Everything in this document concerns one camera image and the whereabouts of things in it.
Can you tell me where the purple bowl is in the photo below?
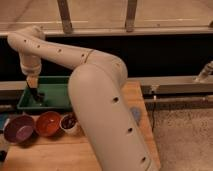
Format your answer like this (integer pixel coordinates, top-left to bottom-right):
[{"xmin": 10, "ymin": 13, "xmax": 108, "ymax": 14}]
[{"xmin": 4, "ymin": 115, "xmax": 35, "ymax": 143}]

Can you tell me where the left wooden post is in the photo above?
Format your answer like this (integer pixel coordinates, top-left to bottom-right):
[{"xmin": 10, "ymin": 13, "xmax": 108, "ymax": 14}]
[{"xmin": 57, "ymin": 0, "xmax": 73, "ymax": 34}]

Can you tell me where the green plastic tray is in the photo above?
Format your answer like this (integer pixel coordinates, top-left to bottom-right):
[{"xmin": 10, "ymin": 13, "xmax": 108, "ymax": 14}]
[{"xmin": 17, "ymin": 76, "xmax": 72, "ymax": 112}]

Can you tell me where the blue object at left edge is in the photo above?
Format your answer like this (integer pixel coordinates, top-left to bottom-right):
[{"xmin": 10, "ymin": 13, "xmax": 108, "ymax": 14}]
[{"xmin": 0, "ymin": 114, "xmax": 9, "ymax": 131}]

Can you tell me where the black brush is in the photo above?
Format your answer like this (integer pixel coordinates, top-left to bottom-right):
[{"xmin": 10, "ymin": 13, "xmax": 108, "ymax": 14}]
[{"xmin": 30, "ymin": 88, "xmax": 45, "ymax": 103}]

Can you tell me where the blue sponge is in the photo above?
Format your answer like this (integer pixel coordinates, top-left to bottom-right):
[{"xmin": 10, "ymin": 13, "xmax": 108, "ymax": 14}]
[{"xmin": 130, "ymin": 107, "xmax": 142, "ymax": 124}]

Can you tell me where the right wooden post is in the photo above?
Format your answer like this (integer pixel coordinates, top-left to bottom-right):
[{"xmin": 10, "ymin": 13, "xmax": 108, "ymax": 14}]
[{"xmin": 125, "ymin": 0, "xmax": 137, "ymax": 32}]

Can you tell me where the white cup with dark contents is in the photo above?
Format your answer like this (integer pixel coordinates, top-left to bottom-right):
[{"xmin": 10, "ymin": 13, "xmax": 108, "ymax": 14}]
[{"xmin": 60, "ymin": 114, "xmax": 78, "ymax": 135}]

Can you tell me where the white pipe fitting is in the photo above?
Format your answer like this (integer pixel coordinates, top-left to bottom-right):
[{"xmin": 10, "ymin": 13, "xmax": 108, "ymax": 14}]
[{"xmin": 195, "ymin": 60, "xmax": 213, "ymax": 83}]

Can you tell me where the dark object bottom left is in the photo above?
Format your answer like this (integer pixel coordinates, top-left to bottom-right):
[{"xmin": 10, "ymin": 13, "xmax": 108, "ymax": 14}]
[{"xmin": 0, "ymin": 144, "xmax": 8, "ymax": 162}]

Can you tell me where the orange bowl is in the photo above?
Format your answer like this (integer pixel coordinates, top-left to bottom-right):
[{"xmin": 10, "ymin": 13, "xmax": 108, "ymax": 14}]
[{"xmin": 35, "ymin": 111, "xmax": 61, "ymax": 137}]

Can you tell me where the metal rail beam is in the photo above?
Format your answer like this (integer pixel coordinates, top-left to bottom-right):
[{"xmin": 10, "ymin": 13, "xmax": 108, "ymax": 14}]
[{"xmin": 140, "ymin": 76, "xmax": 213, "ymax": 94}]

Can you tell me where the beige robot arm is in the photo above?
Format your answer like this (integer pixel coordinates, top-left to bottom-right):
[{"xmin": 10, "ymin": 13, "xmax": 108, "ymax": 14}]
[{"xmin": 7, "ymin": 26, "xmax": 159, "ymax": 171}]

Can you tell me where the wooden post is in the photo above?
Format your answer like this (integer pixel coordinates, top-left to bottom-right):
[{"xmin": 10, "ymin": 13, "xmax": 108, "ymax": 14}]
[
  {"xmin": 57, "ymin": 0, "xmax": 73, "ymax": 34},
  {"xmin": 125, "ymin": 0, "xmax": 137, "ymax": 32}
]

